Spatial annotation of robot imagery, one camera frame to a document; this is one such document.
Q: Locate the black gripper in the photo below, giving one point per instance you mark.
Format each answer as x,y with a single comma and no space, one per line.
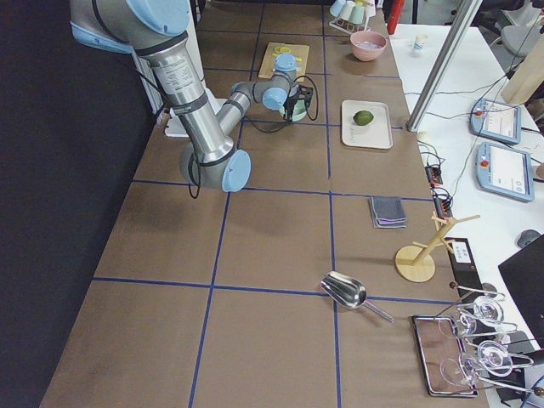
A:
291,103

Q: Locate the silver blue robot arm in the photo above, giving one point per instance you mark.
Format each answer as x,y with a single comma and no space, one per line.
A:
157,32

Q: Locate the green bowl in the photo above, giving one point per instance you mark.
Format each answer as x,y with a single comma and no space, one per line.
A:
301,114

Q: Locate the pink bowl with ice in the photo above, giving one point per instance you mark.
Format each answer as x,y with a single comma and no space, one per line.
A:
367,45

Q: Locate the wooden cutting board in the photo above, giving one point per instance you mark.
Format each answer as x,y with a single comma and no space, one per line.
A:
267,67

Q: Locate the green lime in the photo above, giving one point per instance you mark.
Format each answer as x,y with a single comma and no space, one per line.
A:
363,118

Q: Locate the cream rabbit tray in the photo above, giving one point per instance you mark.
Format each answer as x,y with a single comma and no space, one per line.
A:
376,135

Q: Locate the blue cup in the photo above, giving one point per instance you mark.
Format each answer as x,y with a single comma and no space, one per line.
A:
337,7

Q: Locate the white cup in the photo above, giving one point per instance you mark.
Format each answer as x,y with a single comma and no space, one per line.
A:
346,9

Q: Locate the green cup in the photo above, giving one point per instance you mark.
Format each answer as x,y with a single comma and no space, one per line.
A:
357,13

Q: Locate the folded grey cloth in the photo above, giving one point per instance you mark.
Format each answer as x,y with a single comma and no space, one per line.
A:
387,212

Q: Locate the red fire extinguisher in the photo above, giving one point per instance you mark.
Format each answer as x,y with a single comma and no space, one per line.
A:
394,8

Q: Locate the black power strip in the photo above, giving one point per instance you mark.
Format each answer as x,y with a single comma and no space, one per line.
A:
443,204
434,175

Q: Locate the metal scoop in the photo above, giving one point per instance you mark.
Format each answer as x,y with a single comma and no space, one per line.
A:
350,293

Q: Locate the wooden mug tree stand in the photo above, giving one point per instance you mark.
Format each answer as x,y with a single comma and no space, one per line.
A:
414,262

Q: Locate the blue teach pendant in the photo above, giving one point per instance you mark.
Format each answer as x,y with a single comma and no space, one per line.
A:
505,171
497,121

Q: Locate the black box with label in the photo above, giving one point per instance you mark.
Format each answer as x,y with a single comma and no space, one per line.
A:
462,263

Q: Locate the clear wine glass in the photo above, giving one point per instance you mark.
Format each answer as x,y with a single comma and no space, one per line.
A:
483,309
456,372
490,357
448,327

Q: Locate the grey computer mouse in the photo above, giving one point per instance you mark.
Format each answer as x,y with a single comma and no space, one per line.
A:
526,237

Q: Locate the black laptop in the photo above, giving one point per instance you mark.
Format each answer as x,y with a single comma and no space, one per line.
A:
522,274

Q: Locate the black glass rack tray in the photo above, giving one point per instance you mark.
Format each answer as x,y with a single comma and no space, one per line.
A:
433,347

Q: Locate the wire cup rack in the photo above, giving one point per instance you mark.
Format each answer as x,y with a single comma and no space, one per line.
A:
346,27

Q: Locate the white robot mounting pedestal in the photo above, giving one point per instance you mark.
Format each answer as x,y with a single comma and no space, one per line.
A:
182,124

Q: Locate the aluminium frame post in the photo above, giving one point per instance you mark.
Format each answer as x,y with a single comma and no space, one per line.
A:
464,17

